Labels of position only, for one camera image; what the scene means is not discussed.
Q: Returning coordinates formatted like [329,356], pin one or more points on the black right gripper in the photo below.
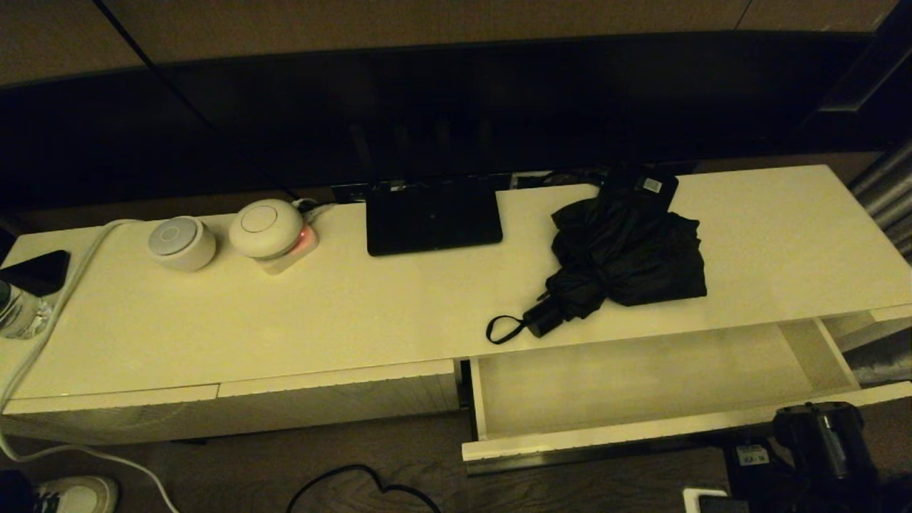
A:
[766,484]

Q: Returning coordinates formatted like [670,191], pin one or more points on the wide white ribbed drawer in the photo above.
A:
[641,377]

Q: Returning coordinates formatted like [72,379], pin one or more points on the black umbrella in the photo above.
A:
[627,249]

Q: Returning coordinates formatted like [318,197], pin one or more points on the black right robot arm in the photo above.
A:
[801,442]

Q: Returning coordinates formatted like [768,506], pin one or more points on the white wooden panel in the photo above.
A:
[342,399]
[866,329]
[107,420]

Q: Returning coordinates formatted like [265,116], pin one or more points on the white ribbed cabinet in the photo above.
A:
[356,313]

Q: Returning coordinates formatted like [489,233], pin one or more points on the grey pleated curtain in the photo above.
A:
[887,199]

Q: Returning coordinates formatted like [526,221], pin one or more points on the black set-top box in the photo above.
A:
[652,187]

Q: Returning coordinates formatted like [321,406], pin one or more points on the black flat screen television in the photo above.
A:
[499,107]

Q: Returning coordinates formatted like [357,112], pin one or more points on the white power strip red light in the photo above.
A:
[286,265]

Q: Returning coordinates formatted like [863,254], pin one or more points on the white dome shaped device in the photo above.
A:
[265,228]

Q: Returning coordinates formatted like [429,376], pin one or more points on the white speaker with grey top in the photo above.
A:
[181,246]

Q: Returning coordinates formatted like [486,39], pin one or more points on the white sneaker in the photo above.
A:
[78,495]

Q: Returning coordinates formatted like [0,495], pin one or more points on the dark trouser leg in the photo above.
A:
[14,495]

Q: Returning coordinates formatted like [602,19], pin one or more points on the black smartphone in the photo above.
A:
[39,274]

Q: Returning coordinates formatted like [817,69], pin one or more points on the clear plastic water bottle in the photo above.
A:
[20,313]

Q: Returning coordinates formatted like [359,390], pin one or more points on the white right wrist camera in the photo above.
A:
[695,499]

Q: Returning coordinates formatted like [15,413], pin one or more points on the black television base plate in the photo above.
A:
[434,221]

